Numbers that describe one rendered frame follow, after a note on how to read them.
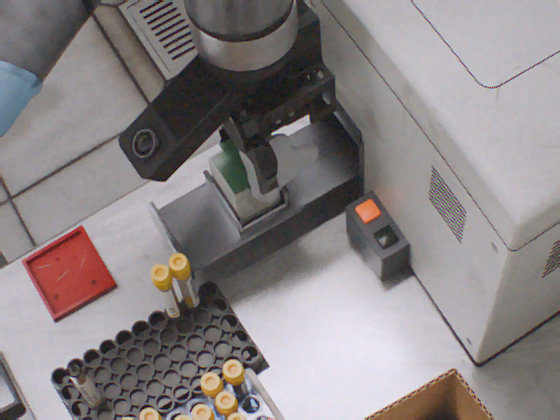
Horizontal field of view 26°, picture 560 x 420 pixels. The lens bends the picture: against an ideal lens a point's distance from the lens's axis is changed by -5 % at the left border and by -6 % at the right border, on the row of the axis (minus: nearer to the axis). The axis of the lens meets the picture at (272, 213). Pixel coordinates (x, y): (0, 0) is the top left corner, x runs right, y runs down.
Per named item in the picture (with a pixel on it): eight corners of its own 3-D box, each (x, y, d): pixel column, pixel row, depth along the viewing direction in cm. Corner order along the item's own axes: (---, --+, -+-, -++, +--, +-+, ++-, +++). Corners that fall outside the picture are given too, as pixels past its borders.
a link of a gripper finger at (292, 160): (335, 195, 105) (318, 124, 97) (273, 231, 104) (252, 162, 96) (316, 170, 107) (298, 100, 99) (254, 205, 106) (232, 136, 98)
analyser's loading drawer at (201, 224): (350, 111, 115) (349, 83, 111) (390, 166, 113) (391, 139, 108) (153, 223, 112) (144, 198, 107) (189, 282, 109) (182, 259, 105)
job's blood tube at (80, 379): (102, 396, 107) (76, 359, 98) (109, 408, 107) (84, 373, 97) (89, 403, 107) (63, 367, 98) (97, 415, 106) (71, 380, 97)
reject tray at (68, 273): (83, 227, 114) (81, 224, 114) (117, 286, 112) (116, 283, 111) (22, 263, 113) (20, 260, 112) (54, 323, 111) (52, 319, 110)
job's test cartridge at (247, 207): (254, 164, 111) (248, 129, 105) (282, 205, 109) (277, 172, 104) (213, 186, 110) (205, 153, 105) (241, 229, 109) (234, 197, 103)
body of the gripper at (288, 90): (338, 118, 98) (335, 36, 87) (242, 172, 97) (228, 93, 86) (287, 49, 101) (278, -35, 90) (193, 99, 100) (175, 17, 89)
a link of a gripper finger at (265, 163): (288, 198, 99) (268, 127, 92) (271, 207, 99) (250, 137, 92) (259, 159, 102) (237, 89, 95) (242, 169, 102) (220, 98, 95)
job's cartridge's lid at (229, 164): (247, 131, 105) (247, 127, 105) (277, 173, 104) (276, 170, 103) (206, 153, 105) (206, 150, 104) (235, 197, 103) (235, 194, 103)
